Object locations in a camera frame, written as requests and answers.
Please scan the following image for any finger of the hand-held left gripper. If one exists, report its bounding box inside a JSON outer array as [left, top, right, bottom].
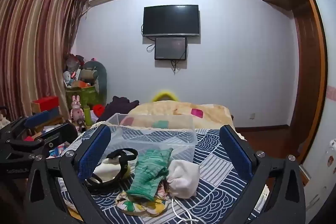
[[7, 120, 79, 160], [0, 110, 57, 140]]

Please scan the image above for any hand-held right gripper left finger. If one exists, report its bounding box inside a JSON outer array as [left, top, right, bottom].
[[25, 124, 112, 224]]

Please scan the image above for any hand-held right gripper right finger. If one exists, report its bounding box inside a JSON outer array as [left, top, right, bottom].
[[219, 124, 306, 224]]

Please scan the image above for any cream cloth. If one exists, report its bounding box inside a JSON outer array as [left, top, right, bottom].
[[92, 157, 124, 184]]

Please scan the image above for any black headband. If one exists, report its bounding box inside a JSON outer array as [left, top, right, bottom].
[[84, 148, 139, 193]]

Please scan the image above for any yellow fuzzy cloth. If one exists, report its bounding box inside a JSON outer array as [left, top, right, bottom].
[[123, 165, 135, 180]]

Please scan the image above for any green knitted glove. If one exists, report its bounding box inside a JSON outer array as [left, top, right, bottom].
[[126, 148, 174, 202]]

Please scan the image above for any white drawstring pouch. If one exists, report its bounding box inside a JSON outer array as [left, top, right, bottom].
[[167, 160, 201, 223]]

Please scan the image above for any floral printed cloth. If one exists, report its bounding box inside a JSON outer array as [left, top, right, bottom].
[[115, 182, 171, 215]]

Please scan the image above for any clear plastic storage box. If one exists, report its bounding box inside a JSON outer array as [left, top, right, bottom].
[[98, 113, 198, 164]]

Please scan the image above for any blue box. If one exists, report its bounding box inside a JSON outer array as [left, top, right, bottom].
[[39, 108, 62, 119]]

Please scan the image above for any pink rabbit toy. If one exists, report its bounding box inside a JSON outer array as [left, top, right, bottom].
[[71, 95, 84, 122]]

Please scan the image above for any green cylinder bottle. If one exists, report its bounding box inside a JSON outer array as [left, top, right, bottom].
[[83, 106, 93, 126]]

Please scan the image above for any navy wave patterned bedsheet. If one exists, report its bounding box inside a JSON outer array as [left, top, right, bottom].
[[59, 124, 268, 224]]

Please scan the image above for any green cardboard box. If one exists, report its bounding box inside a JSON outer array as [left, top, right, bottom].
[[66, 85, 99, 109]]

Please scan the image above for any dark purple garment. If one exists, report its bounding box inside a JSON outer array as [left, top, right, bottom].
[[98, 95, 139, 122]]

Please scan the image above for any pile of toys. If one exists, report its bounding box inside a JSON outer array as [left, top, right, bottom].
[[63, 55, 88, 88]]

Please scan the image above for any striped brown curtain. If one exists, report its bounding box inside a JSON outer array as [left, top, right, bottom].
[[0, 0, 87, 122]]

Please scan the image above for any beige plush blanket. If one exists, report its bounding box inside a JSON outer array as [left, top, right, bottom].
[[127, 101, 234, 130]]

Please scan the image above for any white sliding door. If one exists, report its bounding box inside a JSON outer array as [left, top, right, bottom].
[[299, 0, 336, 203]]

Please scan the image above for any yellow plush hoop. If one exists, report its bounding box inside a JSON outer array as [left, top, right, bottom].
[[151, 90, 179, 103]]

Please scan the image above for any wooden wardrobe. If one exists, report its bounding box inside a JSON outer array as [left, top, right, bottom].
[[255, 0, 328, 188]]

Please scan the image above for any small black wall monitor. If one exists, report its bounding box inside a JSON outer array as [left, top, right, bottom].
[[154, 37, 187, 61]]

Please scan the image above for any large black wall television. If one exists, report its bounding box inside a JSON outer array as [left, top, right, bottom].
[[142, 5, 200, 38]]

